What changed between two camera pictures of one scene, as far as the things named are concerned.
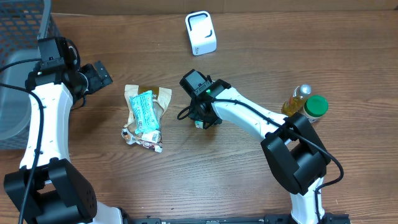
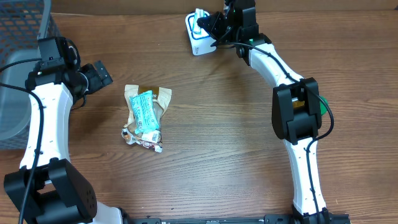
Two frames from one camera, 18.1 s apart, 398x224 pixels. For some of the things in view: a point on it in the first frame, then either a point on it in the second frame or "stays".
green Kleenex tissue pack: (199, 124) → (199, 13)
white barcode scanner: (201, 32) stays
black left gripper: (101, 74) stays
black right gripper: (197, 114) → (217, 20)
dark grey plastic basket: (23, 23) stays
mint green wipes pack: (143, 111) stays
